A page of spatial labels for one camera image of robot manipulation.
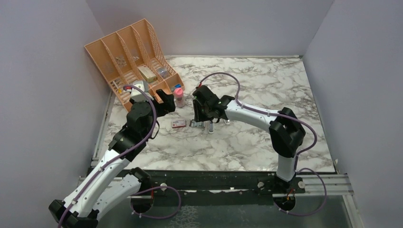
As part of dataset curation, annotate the staple box tray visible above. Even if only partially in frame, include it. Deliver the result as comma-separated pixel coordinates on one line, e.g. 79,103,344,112
189,120,205,129

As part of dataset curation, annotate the long white stapler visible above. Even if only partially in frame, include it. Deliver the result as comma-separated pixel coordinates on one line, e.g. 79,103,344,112
208,122,214,134

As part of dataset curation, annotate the red staple box sleeve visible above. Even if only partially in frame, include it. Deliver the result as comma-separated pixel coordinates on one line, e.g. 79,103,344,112
172,119,186,128

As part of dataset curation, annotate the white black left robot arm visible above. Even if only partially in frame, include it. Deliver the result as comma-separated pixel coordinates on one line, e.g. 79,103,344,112
49,89,176,228

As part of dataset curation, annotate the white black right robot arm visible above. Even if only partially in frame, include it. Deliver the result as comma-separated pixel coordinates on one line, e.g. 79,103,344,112
192,85,306,193

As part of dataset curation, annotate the pink cap glue bottle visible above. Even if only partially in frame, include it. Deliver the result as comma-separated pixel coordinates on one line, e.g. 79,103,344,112
174,87,185,108

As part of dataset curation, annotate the yellow green box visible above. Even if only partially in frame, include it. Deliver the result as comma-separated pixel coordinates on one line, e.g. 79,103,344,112
137,65,157,83

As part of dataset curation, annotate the clear bag of clips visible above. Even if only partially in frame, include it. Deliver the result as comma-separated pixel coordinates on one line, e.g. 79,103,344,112
157,66,170,79

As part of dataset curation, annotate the peach plastic desk organizer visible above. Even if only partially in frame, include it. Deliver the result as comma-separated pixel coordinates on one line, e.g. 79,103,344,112
85,19,185,111

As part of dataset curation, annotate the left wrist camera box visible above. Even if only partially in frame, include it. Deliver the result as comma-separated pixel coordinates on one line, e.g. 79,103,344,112
130,80,154,102

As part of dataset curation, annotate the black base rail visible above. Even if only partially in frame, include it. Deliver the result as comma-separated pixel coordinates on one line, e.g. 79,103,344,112
86,168,306,205

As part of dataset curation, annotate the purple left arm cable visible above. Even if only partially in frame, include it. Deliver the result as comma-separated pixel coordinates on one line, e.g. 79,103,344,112
57,84,182,228

